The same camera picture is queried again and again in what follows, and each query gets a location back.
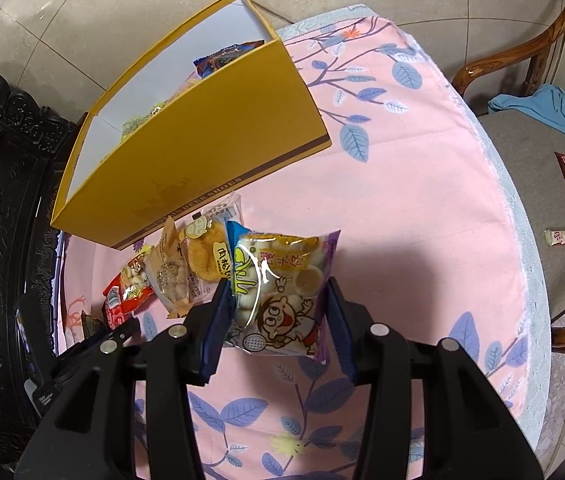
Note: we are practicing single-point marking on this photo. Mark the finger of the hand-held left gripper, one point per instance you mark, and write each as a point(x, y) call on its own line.
point(112, 332)

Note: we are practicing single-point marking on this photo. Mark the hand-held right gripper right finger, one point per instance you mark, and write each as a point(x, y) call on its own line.
point(338, 332)

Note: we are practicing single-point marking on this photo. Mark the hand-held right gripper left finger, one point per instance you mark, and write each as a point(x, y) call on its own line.
point(217, 332)

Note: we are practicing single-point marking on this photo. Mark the cartoon boy snack packet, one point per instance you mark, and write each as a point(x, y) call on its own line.
point(282, 280)

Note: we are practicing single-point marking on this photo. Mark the yellow cardboard box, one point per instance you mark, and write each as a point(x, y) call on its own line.
point(212, 150)

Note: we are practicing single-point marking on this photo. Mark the red snack packet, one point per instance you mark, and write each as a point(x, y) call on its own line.
point(122, 300)

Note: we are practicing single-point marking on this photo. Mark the clear brown pastry packet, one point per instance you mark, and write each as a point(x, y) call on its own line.
point(172, 280)

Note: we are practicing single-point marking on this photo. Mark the round cake packet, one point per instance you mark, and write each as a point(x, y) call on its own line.
point(207, 255)

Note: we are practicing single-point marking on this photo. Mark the dark carved wooden cabinet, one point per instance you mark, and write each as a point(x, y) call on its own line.
point(2, 210)

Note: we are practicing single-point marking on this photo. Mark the pink floral tablecloth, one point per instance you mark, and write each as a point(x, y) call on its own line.
point(412, 185)

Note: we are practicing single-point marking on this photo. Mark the yellow green snack packet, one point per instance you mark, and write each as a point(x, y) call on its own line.
point(137, 122)

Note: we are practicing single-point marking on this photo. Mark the wooden chair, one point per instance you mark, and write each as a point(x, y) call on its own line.
point(522, 175)

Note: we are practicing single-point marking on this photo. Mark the small white and red packet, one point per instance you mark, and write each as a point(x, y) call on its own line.
point(562, 236)

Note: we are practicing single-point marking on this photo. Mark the dark blue snack packet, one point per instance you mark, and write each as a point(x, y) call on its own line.
point(225, 60)

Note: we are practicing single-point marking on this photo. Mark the blue cloth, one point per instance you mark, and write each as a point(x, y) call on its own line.
point(542, 107)

